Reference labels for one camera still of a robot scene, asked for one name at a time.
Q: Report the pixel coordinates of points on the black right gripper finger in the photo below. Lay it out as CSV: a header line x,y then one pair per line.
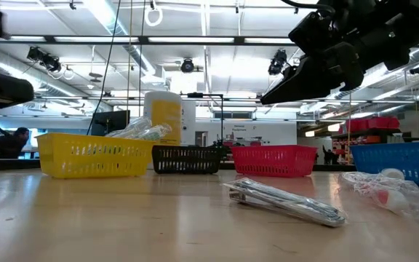
x,y
311,80

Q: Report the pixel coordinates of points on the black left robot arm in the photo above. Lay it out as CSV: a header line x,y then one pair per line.
x,y
2,89

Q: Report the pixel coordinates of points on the black ceiling spotlight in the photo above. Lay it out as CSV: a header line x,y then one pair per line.
x,y
278,62

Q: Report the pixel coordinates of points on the red storage bins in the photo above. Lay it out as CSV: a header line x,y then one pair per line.
x,y
373,123

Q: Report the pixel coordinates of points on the red plastic basket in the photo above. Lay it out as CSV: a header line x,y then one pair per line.
x,y
273,160

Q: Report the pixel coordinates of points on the thin black stand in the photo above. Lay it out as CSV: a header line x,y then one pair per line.
x,y
222,120

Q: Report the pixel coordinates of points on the blue plastic basket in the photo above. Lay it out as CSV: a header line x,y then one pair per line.
x,y
402,160

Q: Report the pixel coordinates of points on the red wrapped toothbrush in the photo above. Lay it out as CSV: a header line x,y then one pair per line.
x,y
387,198

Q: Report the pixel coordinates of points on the black plastic basket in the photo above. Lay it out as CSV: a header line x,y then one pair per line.
x,y
186,160

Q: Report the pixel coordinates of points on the white yellow wipes canister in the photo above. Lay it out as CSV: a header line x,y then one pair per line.
x,y
166,116

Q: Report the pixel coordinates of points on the black overhead beam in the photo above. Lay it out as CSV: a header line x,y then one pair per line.
x,y
140,40

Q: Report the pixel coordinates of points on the black monitor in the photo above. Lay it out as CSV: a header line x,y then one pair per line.
x,y
111,123

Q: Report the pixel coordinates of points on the yellow plastic basket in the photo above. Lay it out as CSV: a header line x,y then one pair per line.
x,y
86,156

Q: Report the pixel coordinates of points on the person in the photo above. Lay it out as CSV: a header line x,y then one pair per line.
x,y
11,143

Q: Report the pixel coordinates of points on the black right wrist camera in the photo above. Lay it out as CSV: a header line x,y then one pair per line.
x,y
313,32

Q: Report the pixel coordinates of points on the black ceiling dome camera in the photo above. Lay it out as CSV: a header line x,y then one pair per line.
x,y
187,66

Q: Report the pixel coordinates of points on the black ceiling camera cluster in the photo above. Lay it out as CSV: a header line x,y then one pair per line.
x,y
46,60

